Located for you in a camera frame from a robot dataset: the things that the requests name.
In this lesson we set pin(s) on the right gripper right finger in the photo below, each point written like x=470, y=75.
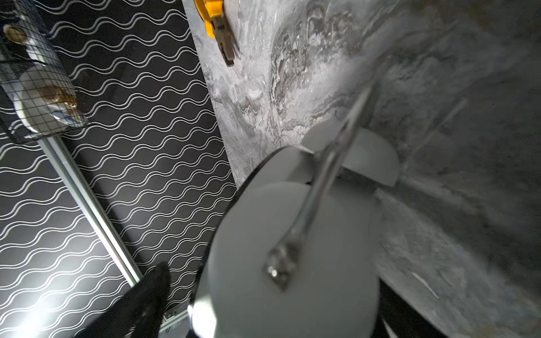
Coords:
x=400, y=317

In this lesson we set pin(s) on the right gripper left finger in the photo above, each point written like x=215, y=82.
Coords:
x=139, y=313

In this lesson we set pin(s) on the white twin bell alarm clock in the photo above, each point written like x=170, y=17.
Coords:
x=294, y=254

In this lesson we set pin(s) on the white items in black basket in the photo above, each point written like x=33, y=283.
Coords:
x=32, y=77

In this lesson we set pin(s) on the black wire wall basket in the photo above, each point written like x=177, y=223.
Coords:
x=26, y=12

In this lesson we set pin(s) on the yellow handled pliers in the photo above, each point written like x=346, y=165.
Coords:
x=212, y=13

